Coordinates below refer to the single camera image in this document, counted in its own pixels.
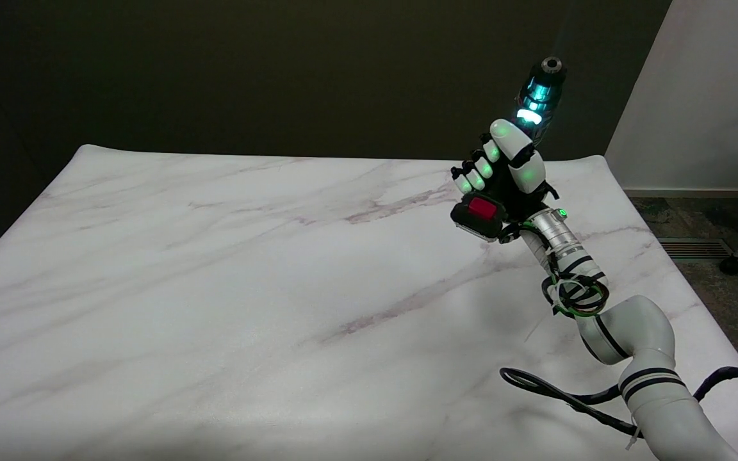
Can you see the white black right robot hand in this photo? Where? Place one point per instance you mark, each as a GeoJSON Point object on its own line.
{"type": "Point", "coordinates": [510, 173]}

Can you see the black red power screwdriver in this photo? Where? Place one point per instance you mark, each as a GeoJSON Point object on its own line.
{"type": "Point", "coordinates": [542, 96]}

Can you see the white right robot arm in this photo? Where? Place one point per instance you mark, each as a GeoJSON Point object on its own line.
{"type": "Point", "coordinates": [619, 320]}

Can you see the metal floor vent grille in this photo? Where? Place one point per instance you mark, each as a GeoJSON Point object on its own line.
{"type": "Point", "coordinates": [696, 248]}

